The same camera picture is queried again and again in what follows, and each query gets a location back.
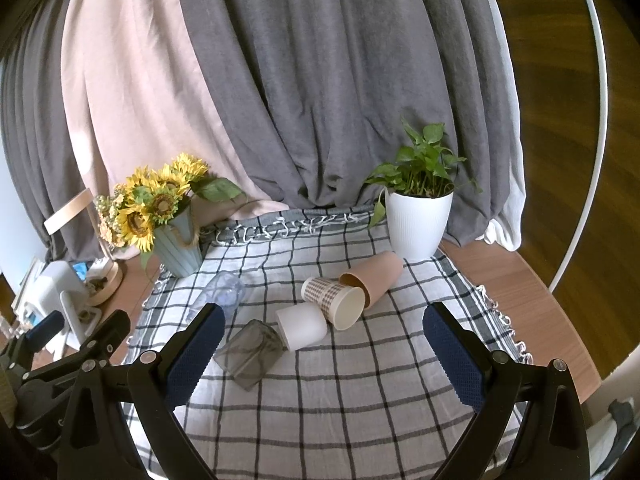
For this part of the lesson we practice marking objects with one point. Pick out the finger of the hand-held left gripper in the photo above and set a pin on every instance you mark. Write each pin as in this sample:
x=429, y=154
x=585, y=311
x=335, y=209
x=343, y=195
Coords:
x=102, y=332
x=46, y=329

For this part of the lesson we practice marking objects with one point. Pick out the pink curtain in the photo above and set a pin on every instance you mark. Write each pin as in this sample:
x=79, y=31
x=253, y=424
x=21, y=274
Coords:
x=140, y=85

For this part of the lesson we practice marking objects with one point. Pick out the checked paper cup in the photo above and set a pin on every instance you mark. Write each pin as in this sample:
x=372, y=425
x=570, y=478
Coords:
x=325, y=292

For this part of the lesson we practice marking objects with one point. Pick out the wooden chair backrest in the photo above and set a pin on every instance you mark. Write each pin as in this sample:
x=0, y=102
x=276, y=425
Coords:
x=70, y=212

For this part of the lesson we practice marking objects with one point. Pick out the grey curtain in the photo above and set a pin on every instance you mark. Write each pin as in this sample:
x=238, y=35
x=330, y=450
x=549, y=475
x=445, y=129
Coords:
x=325, y=85
x=30, y=160

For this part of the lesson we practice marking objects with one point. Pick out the clear plastic cup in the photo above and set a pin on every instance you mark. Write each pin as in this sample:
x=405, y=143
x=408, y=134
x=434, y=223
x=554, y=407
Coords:
x=222, y=290

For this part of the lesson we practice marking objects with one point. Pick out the green pothos plant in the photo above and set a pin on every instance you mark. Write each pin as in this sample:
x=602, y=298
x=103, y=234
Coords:
x=417, y=160

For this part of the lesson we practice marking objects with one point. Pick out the white hoop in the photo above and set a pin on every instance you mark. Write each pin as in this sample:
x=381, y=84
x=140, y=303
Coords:
x=603, y=110

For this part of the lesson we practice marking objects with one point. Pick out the sunflower bouquet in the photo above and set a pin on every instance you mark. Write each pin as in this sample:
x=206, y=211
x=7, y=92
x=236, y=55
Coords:
x=150, y=205

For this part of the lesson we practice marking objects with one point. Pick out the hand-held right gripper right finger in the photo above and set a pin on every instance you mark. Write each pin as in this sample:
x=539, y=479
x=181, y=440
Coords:
x=452, y=355

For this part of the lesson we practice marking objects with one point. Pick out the white cup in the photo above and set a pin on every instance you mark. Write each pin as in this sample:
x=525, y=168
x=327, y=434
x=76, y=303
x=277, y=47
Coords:
x=300, y=327

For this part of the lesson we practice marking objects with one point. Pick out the round wooden tray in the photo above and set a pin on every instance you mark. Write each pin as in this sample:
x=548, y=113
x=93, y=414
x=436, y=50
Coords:
x=112, y=280

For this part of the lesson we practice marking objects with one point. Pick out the checked tablecloth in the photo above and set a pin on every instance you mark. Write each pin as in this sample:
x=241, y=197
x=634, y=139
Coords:
x=350, y=400

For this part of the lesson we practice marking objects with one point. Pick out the white desk device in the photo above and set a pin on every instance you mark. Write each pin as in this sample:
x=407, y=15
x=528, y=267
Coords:
x=55, y=280

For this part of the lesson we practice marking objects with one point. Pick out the grey square glass cup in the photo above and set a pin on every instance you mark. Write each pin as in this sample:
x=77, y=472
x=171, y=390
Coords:
x=250, y=355

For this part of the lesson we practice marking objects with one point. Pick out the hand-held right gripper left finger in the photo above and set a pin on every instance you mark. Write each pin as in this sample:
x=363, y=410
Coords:
x=195, y=355

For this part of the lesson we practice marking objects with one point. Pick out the brown paper cup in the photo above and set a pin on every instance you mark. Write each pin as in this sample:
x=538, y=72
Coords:
x=377, y=272

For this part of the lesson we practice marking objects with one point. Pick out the light blue ribbed vase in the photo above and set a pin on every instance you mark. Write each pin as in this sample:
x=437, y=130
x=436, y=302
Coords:
x=177, y=255

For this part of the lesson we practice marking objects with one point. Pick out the white ribbed plant pot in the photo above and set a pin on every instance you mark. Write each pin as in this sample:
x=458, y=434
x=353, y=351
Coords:
x=417, y=225

